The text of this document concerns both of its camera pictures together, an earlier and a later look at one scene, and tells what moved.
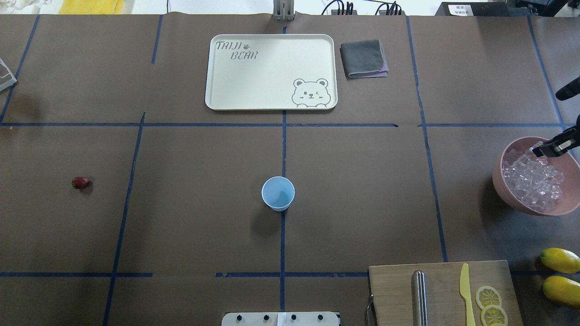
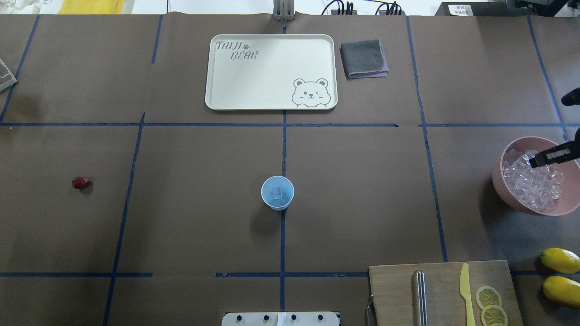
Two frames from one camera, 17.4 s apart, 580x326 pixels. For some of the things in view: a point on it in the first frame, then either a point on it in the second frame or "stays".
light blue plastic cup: (278, 193) stays
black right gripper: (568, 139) -> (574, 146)
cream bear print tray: (272, 72) stays
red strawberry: (80, 182) stays
